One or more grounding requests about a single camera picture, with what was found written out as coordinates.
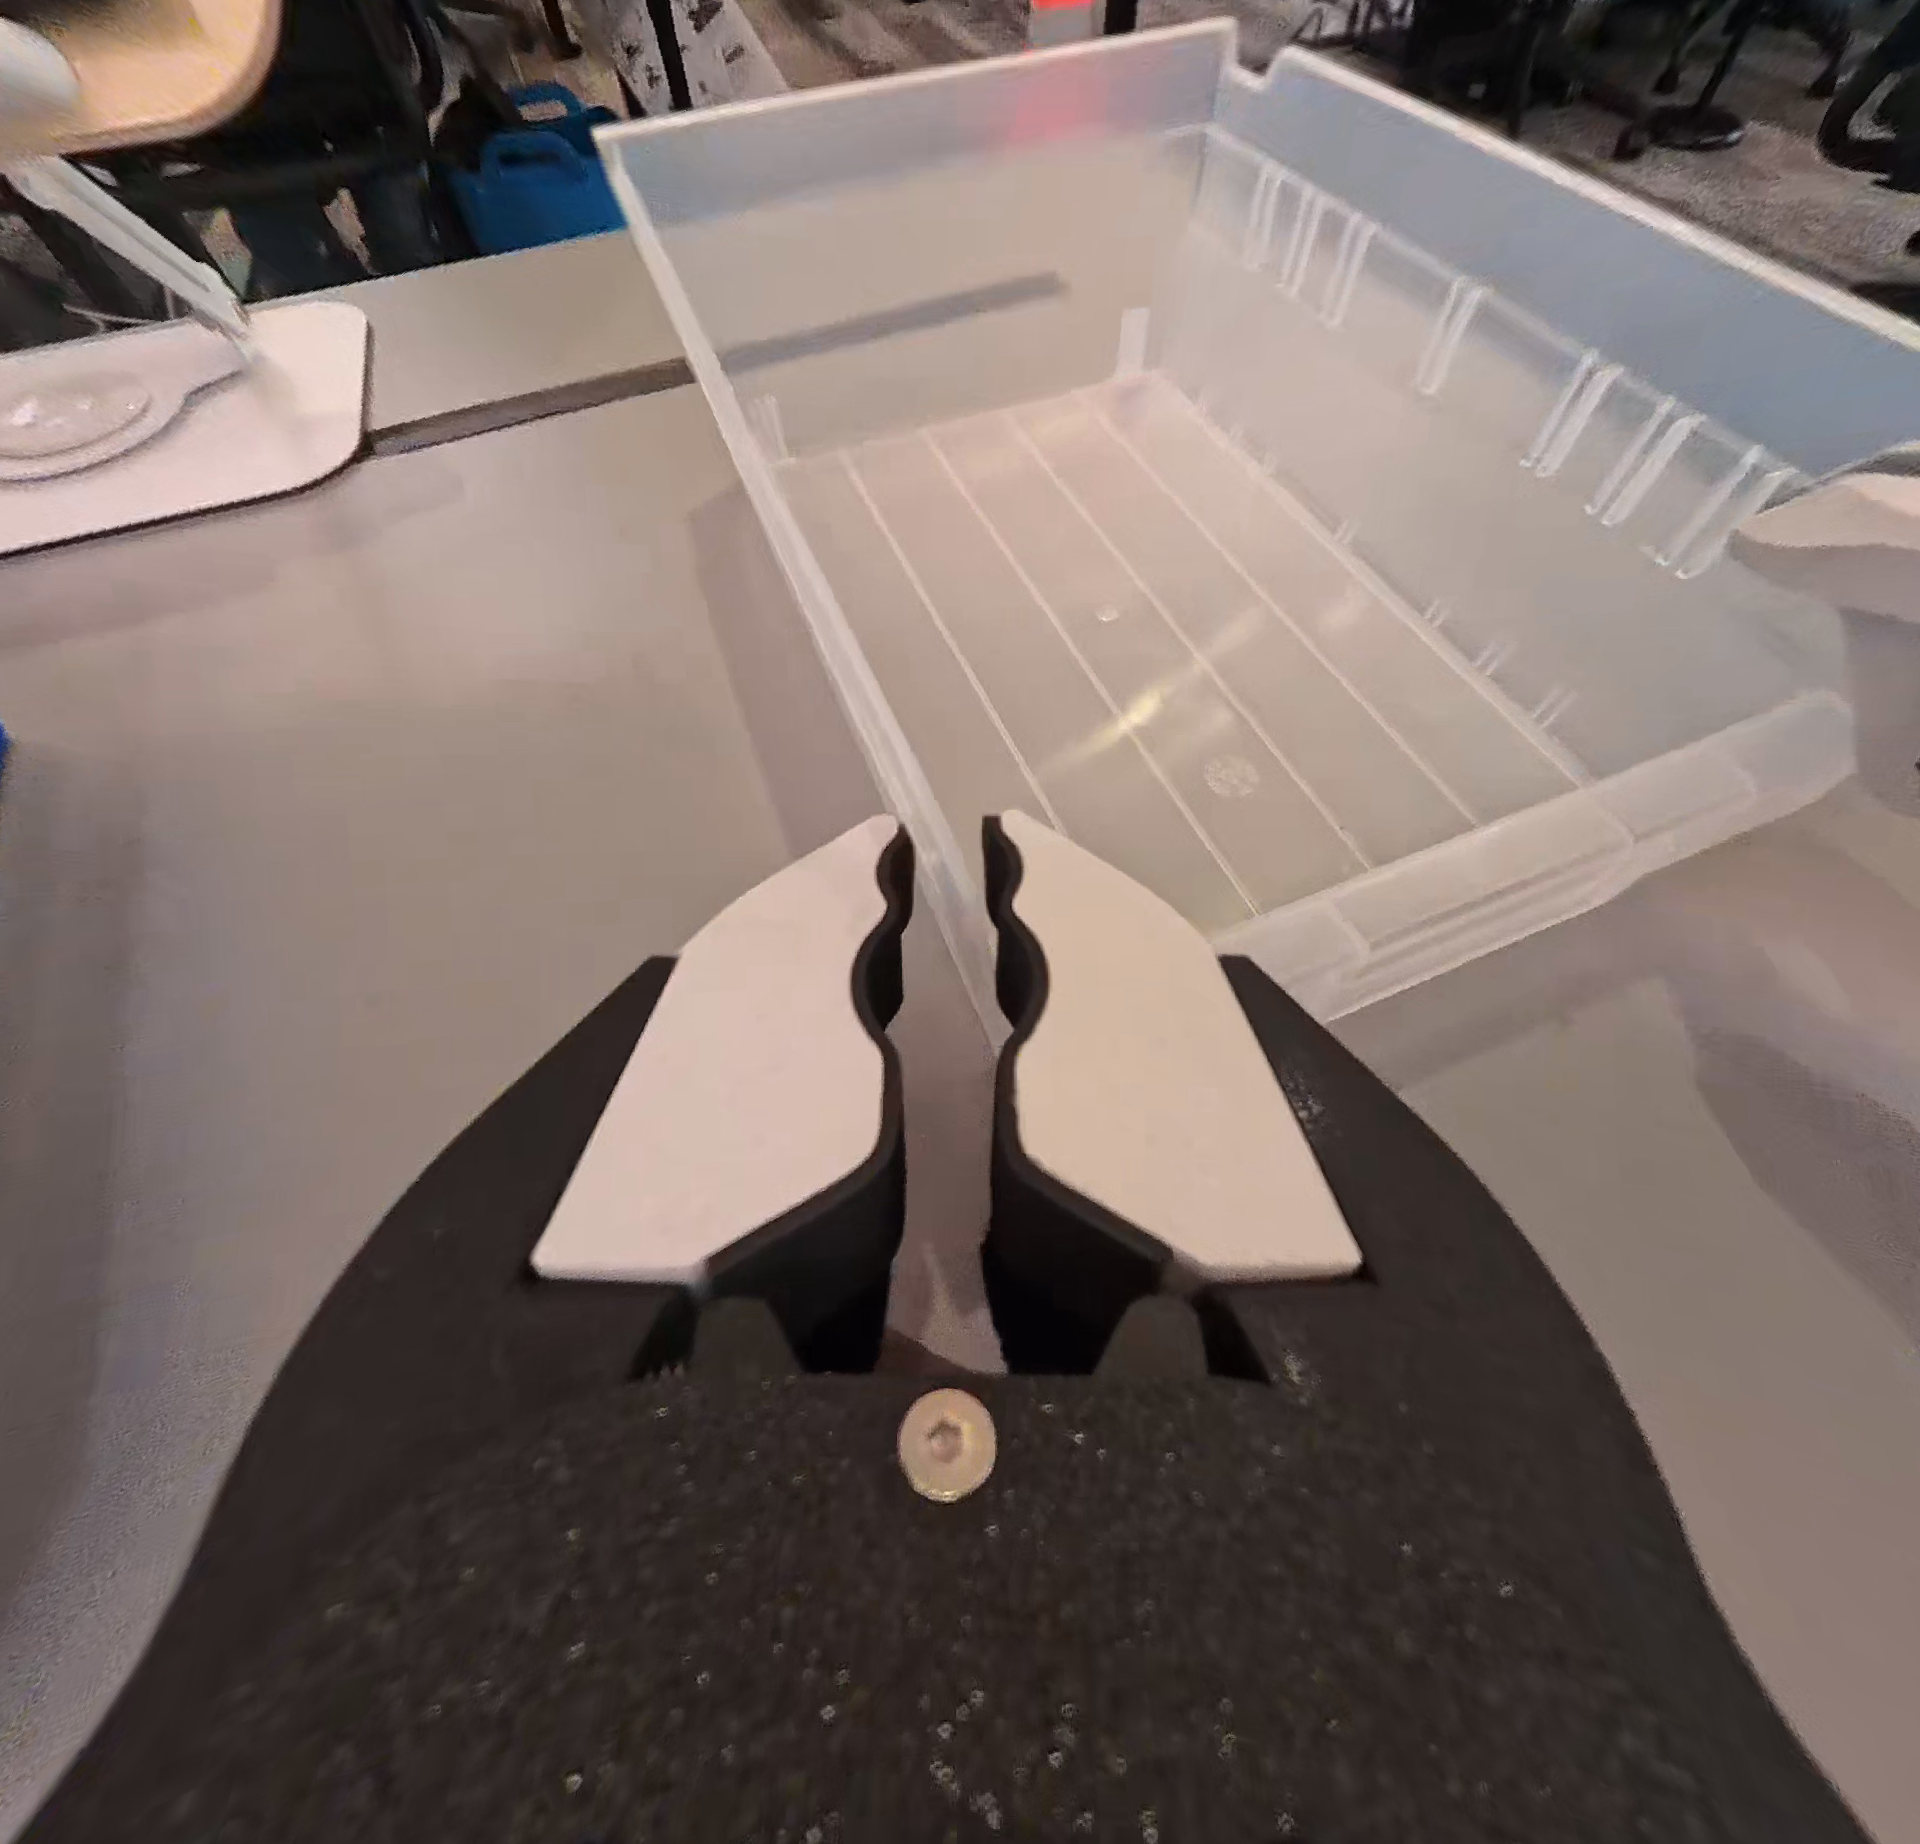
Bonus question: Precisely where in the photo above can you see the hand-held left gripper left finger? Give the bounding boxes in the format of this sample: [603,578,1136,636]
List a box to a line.
[529,815,912,1295]

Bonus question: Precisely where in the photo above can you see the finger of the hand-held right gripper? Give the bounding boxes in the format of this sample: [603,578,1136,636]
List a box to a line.
[1729,443,1920,816]

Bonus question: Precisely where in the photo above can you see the grey desk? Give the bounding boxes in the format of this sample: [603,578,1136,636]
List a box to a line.
[0,231,1920,1844]

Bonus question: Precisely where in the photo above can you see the clear plastic organizer box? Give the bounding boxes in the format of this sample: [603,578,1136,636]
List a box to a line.
[596,17,1861,1035]

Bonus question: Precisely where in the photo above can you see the blue bag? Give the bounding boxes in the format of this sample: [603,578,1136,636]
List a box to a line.
[435,80,632,260]

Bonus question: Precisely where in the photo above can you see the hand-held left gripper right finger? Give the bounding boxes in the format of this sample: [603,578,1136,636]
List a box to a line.
[981,810,1366,1296]

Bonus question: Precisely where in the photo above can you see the printed paper sheet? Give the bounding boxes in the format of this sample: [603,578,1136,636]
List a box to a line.
[576,0,791,113]

